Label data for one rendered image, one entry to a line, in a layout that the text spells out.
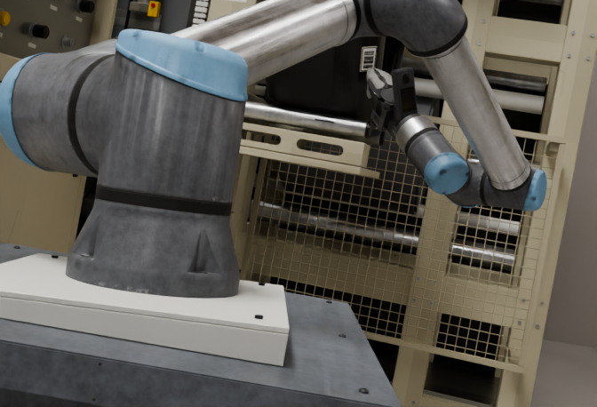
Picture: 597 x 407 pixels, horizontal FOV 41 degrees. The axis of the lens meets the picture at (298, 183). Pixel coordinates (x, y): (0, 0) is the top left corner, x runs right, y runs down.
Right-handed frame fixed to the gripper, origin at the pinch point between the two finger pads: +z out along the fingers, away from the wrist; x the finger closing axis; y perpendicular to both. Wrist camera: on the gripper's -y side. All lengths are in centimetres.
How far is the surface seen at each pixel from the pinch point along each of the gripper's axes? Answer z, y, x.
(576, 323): 48, 270, 238
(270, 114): 11.4, 19.3, -19.0
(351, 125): -1.9, 15.3, -3.4
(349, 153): -7.7, 18.8, -6.1
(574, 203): 98, 216, 250
